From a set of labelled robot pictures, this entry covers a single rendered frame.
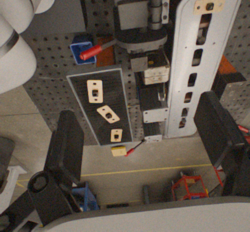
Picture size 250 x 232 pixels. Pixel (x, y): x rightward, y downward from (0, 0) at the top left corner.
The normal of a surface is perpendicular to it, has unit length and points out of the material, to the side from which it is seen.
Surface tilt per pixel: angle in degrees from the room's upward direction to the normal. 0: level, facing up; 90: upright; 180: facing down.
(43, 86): 0
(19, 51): 73
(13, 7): 38
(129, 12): 0
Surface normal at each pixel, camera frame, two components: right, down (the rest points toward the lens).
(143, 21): 0.07, 0.75
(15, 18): 0.55, 0.77
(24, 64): 0.94, 0.10
